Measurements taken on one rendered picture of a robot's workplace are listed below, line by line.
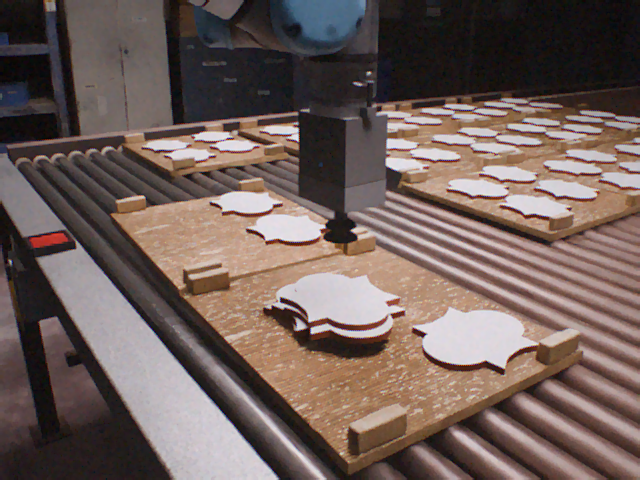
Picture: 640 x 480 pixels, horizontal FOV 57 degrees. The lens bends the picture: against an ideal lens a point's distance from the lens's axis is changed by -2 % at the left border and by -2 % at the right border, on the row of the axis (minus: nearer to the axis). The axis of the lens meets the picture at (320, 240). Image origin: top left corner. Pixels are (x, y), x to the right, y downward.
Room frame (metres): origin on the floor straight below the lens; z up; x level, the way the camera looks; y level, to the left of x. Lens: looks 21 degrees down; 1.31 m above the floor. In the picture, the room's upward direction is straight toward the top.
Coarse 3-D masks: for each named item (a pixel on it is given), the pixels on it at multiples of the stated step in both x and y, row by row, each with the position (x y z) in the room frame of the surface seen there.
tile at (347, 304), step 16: (304, 288) 0.70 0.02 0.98; (320, 288) 0.70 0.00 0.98; (336, 288) 0.70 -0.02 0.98; (352, 288) 0.70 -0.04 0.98; (368, 288) 0.70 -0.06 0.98; (288, 304) 0.67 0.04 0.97; (304, 304) 0.66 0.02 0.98; (320, 304) 0.66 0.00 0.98; (336, 304) 0.66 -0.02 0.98; (352, 304) 0.66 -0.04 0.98; (368, 304) 0.66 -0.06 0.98; (384, 304) 0.66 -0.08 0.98; (320, 320) 0.62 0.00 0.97; (336, 320) 0.62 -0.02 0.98; (352, 320) 0.62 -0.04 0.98; (368, 320) 0.62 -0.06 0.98; (384, 320) 0.63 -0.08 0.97
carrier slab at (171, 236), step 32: (256, 192) 1.28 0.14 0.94; (128, 224) 1.07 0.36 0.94; (160, 224) 1.07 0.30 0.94; (192, 224) 1.07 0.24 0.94; (224, 224) 1.07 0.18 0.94; (256, 224) 1.07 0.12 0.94; (320, 224) 1.07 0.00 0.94; (160, 256) 0.91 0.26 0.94; (192, 256) 0.91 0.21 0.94; (224, 256) 0.91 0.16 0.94; (256, 256) 0.91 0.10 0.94; (288, 256) 0.91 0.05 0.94; (320, 256) 0.91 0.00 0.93
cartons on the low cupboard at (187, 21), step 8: (176, 0) 5.59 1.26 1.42; (184, 0) 5.56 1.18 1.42; (176, 8) 5.65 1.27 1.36; (184, 8) 5.59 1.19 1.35; (192, 8) 5.63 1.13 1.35; (176, 16) 5.64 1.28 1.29; (184, 16) 5.59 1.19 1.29; (192, 16) 5.62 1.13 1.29; (176, 24) 5.61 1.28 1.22; (184, 24) 5.58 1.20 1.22; (192, 24) 5.61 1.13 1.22; (176, 32) 5.65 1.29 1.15; (184, 32) 5.58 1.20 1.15; (192, 32) 5.61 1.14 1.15
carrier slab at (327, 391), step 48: (240, 288) 0.79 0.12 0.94; (384, 288) 0.79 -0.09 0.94; (432, 288) 0.79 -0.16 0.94; (240, 336) 0.65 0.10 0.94; (288, 336) 0.65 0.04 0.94; (528, 336) 0.65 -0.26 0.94; (288, 384) 0.55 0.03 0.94; (336, 384) 0.55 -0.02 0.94; (384, 384) 0.55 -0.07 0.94; (432, 384) 0.55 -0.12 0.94; (480, 384) 0.55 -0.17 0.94; (528, 384) 0.56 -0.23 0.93; (336, 432) 0.47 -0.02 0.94; (432, 432) 0.48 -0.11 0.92
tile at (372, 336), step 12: (288, 312) 0.67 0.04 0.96; (300, 312) 0.66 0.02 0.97; (396, 312) 0.66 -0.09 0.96; (324, 324) 0.62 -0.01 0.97; (384, 324) 0.62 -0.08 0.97; (312, 336) 0.61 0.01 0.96; (324, 336) 0.61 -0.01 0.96; (336, 336) 0.61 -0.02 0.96; (348, 336) 0.60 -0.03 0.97; (360, 336) 0.60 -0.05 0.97; (372, 336) 0.60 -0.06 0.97; (384, 336) 0.61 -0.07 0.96
